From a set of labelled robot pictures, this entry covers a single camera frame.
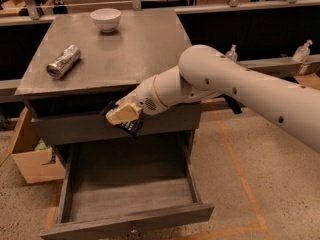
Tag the closed middle grey drawer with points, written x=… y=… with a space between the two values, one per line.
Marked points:
x=77 y=128

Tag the open bottom grey drawer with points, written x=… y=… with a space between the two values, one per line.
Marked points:
x=128 y=185

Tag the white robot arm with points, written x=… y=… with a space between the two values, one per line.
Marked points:
x=204 y=72

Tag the dark blue rxbar wrapper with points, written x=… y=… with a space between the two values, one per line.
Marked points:
x=132 y=127

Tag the grey wooden drawer cabinet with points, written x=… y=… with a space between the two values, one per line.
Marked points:
x=115 y=184

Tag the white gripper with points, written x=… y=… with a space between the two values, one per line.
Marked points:
x=145 y=96

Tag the silver aluminium drink can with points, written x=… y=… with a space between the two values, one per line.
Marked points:
x=64 y=62

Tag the white ceramic bowl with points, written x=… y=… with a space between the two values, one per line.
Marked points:
x=106 y=19

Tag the clear hand sanitizer bottle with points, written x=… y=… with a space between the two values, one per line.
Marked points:
x=232 y=54

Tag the cardboard box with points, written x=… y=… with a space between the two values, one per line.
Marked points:
x=36 y=163

